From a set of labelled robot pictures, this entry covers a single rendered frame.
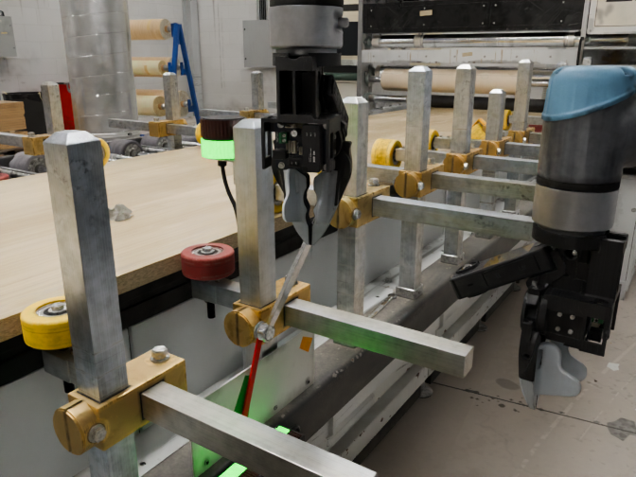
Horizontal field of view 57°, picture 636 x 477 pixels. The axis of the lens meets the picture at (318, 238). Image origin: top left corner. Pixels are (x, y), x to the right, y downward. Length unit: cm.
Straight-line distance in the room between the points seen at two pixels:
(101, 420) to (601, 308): 49
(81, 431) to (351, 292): 53
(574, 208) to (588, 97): 10
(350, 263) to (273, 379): 26
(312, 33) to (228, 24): 1092
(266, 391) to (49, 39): 906
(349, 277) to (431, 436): 113
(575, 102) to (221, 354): 76
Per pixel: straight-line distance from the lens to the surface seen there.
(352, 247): 97
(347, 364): 99
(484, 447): 203
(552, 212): 59
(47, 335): 72
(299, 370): 89
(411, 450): 197
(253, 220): 74
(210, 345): 106
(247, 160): 73
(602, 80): 57
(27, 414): 87
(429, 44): 342
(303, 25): 59
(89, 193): 56
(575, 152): 58
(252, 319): 77
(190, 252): 89
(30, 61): 948
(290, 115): 59
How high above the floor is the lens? 119
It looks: 18 degrees down
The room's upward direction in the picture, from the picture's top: straight up
